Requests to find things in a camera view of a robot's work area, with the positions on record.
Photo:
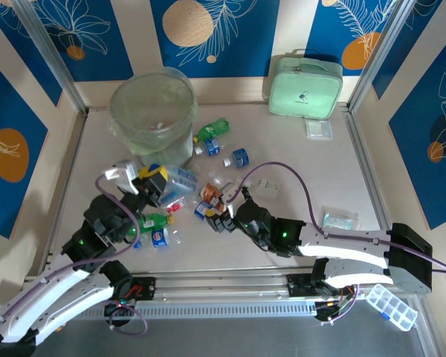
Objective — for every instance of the crushed bottle blue barcode label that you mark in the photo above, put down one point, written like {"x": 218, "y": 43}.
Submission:
{"x": 200, "y": 211}

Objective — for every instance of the brown Nescafe coffee bottle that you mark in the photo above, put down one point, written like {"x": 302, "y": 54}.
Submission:
{"x": 210, "y": 193}

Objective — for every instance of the clear bottle blue cap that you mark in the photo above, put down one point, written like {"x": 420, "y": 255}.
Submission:
{"x": 174, "y": 205}

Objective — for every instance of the ribbed clear water bottle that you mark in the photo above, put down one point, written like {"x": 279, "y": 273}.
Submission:
{"x": 182, "y": 182}

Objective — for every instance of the green Sprite bottle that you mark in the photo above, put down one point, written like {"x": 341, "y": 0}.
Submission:
{"x": 154, "y": 220}

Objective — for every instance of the long clear square bottle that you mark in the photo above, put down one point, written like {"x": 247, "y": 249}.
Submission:
{"x": 219, "y": 177}

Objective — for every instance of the clear bottle crane picture label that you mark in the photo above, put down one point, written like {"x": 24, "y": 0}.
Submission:
{"x": 192, "y": 170}

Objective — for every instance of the clear bottle green print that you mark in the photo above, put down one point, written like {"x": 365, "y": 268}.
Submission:
{"x": 262, "y": 184}

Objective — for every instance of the clear bottle dark blue label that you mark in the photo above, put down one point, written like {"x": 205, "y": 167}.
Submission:
{"x": 160, "y": 238}

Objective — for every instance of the small crushed blue-label bottle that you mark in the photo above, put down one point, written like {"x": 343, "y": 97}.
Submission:
{"x": 239, "y": 157}
{"x": 210, "y": 146}

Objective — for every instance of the crushed green soda bottle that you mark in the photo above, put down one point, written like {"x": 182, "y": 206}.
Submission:
{"x": 213, "y": 128}

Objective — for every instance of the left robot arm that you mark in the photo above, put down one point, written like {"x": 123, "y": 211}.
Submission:
{"x": 59, "y": 297}

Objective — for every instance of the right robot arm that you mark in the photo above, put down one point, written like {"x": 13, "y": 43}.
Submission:
{"x": 409, "y": 260}

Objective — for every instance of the translucent green-lined trash bin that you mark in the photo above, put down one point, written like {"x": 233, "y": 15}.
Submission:
{"x": 152, "y": 100}

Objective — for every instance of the black connector block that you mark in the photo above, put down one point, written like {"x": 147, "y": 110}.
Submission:
{"x": 118, "y": 309}
{"x": 329, "y": 310}

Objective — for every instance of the small clear plastic sachet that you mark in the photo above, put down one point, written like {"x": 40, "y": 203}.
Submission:
{"x": 319, "y": 129}

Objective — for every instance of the mint green zip case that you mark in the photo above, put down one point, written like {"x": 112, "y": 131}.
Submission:
{"x": 304, "y": 89}

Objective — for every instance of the clear compartment organizer box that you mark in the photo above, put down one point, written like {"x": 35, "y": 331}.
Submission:
{"x": 390, "y": 306}

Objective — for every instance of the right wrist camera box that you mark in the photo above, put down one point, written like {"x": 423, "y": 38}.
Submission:
{"x": 226, "y": 192}

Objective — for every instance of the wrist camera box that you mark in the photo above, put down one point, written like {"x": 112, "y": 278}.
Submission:
{"x": 117, "y": 170}
{"x": 226, "y": 192}

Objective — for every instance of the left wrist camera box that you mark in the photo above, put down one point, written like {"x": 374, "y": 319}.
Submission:
{"x": 117, "y": 170}

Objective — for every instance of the aluminium table side rail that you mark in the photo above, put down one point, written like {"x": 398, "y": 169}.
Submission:
{"x": 361, "y": 148}
{"x": 67, "y": 186}

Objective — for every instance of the aluminium mounting rail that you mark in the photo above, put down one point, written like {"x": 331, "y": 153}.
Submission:
{"x": 223, "y": 286}

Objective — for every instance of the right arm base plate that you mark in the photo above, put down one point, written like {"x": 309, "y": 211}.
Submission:
{"x": 299, "y": 284}

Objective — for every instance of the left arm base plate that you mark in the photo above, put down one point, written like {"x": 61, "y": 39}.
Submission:
{"x": 145, "y": 288}

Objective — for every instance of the clear wrapper by right rail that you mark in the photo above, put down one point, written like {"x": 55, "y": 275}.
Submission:
{"x": 338, "y": 222}

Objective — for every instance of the aluminium frame post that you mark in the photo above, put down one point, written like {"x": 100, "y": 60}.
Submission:
{"x": 51, "y": 52}
{"x": 381, "y": 56}

